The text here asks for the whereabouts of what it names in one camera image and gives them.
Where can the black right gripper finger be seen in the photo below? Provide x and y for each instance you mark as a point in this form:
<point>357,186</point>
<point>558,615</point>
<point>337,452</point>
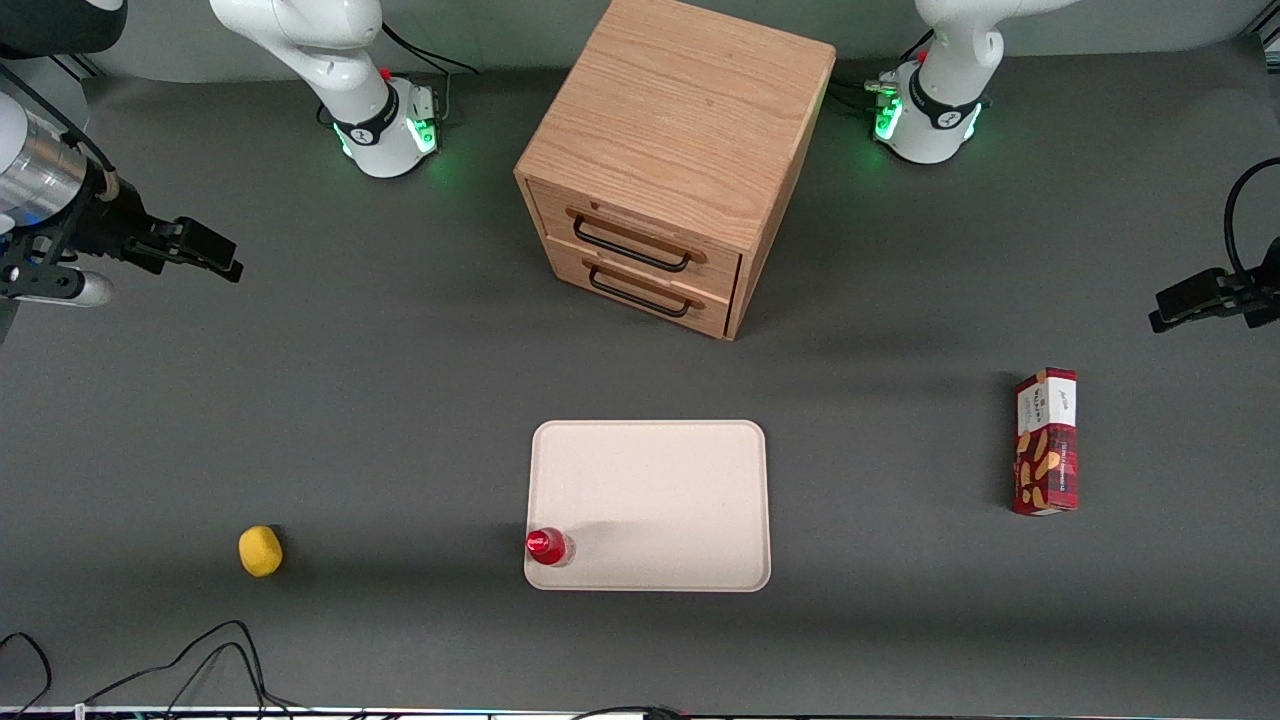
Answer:
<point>205,238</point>
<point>200,262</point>

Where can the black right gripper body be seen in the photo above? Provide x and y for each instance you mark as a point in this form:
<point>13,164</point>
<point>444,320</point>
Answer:
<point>108,225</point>

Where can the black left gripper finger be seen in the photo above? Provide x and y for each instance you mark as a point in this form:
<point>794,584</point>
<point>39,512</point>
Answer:
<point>1200,310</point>
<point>1205,286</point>

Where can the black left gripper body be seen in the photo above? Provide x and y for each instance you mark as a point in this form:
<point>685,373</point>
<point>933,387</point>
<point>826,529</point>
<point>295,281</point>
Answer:
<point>1254,292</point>

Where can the wooden drawer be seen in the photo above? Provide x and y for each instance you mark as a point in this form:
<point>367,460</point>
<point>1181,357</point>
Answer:
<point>565,265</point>
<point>548,212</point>

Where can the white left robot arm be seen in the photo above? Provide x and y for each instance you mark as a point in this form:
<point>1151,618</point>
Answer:
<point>950,60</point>

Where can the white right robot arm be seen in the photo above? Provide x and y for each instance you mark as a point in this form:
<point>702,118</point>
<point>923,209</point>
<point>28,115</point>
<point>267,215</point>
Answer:
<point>330,50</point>

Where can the wooden drawer cabinet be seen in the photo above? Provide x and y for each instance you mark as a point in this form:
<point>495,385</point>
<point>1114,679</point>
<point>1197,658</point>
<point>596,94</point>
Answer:
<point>680,100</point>

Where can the red plaid cookie box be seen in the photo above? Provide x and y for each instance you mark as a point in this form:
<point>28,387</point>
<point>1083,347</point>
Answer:
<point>1045,450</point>

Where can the yellow lemon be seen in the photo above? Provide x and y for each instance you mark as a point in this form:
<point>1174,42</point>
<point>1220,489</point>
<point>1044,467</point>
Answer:
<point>260,552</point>

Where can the red capped bottle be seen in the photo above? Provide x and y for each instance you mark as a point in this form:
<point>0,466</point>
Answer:
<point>545,546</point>

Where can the beige rectangular tray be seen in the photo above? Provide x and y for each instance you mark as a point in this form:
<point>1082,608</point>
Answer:
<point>660,490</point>

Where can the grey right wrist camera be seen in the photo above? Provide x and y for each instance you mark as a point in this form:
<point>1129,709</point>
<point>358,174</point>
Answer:
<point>85,290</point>

